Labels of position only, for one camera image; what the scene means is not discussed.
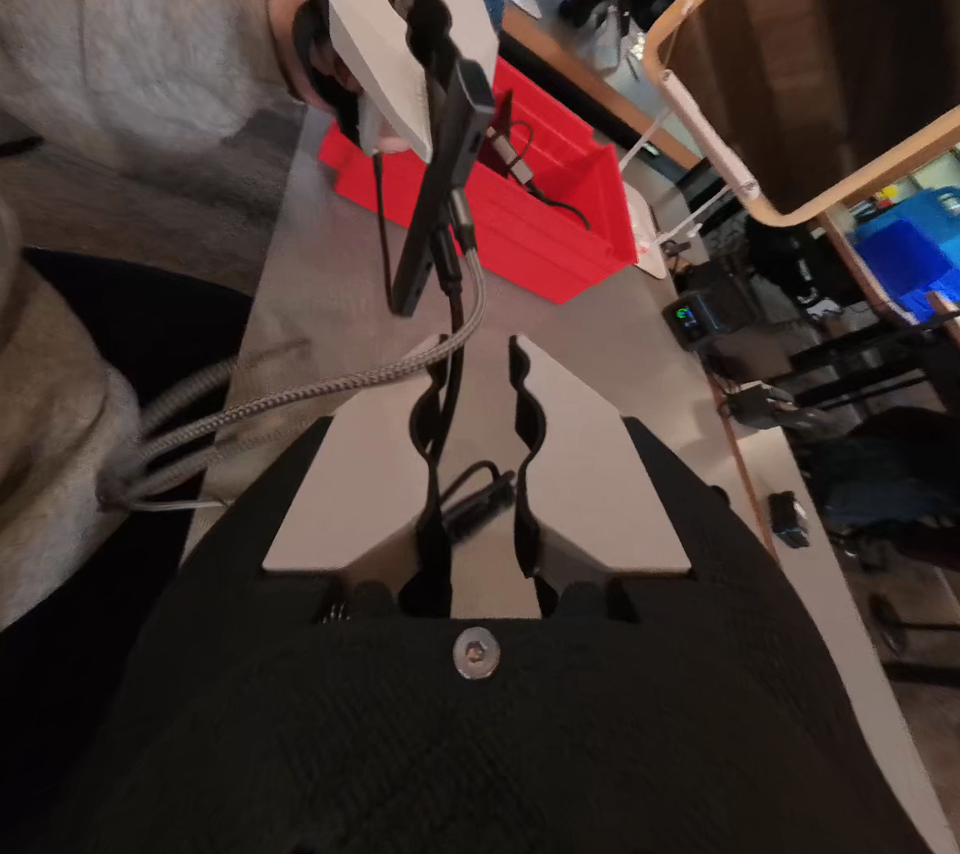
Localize wooden framed mirror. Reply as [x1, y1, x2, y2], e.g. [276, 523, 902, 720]
[642, 0, 960, 229]

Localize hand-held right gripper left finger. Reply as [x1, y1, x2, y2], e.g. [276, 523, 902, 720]
[261, 336, 462, 608]

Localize person's grey sweater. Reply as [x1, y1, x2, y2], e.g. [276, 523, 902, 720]
[0, 111, 301, 634]

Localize black power station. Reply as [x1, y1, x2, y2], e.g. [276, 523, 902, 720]
[662, 290, 755, 351]

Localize small black box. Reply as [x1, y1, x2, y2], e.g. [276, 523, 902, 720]
[767, 490, 810, 549]

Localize black usb cable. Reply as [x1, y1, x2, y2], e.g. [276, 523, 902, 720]
[429, 227, 520, 542]

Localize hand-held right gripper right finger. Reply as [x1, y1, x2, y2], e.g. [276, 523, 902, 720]
[508, 333, 693, 589]

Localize stack of blue bins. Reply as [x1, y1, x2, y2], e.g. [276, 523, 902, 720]
[853, 186, 960, 324]

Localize grey usb adapter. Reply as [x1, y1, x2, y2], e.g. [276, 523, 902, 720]
[487, 121, 594, 233]

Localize red plastic bin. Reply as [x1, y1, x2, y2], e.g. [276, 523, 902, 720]
[317, 53, 640, 305]

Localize person's left hand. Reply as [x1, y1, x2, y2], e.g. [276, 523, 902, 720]
[266, 0, 335, 110]

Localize black hub cable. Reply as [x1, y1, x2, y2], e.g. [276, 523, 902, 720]
[371, 151, 397, 314]

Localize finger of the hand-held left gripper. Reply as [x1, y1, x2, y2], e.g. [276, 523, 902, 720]
[318, 0, 438, 164]
[408, 0, 501, 95]

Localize grey braided usb-c cable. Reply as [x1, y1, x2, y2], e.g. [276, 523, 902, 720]
[97, 188, 489, 512]

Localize dark grey usb hub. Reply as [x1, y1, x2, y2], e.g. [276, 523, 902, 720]
[388, 57, 498, 317]

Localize person's left forearm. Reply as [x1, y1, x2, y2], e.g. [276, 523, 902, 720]
[0, 0, 303, 159]

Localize white mirror stand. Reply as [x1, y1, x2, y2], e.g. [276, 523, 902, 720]
[615, 70, 762, 281]

